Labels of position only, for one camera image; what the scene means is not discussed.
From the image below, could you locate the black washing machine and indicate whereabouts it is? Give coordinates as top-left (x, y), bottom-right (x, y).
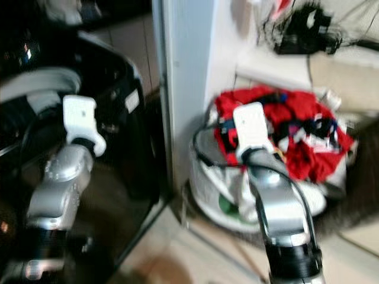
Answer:
top-left (0, 30), bottom-right (163, 284)

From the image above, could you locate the white laundry basket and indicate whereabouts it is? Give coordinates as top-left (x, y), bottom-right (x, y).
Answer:
top-left (188, 98), bottom-right (353, 222)

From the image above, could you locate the red garment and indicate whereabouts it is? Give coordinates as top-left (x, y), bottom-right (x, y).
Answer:
top-left (213, 85), bottom-right (356, 183)

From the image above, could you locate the white cloth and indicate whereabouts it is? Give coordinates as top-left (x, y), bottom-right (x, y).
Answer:
top-left (36, 0), bottom-right (83, 25)

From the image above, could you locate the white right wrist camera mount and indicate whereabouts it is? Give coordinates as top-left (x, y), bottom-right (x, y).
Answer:
top-left (232, 102), bottom-right (273, 162)

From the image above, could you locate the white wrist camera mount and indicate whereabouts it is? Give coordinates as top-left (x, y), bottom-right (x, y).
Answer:
top-left (232, 102), bottom-right (273, 162)
top-left (62, 95), bottom-right (107, 157)

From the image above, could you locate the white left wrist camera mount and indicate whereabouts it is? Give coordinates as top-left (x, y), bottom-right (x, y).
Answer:
top-left (62, 95), bottom-right (107, 157)

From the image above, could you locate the white door frame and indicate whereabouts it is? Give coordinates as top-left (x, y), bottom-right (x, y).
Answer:
top-left (152, 0), bottom-right (217, 196)

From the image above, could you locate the black device with cables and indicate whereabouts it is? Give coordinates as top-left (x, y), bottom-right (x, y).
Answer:
top-left (264, 3), bottom-right (344, 55)

